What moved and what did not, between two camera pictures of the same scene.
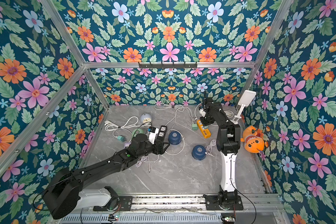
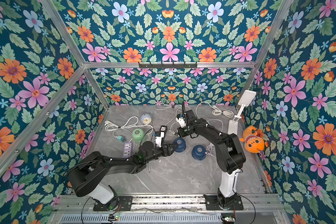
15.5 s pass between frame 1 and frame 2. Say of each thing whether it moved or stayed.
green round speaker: stayed
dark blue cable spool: moved
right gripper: moved
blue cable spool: stayed
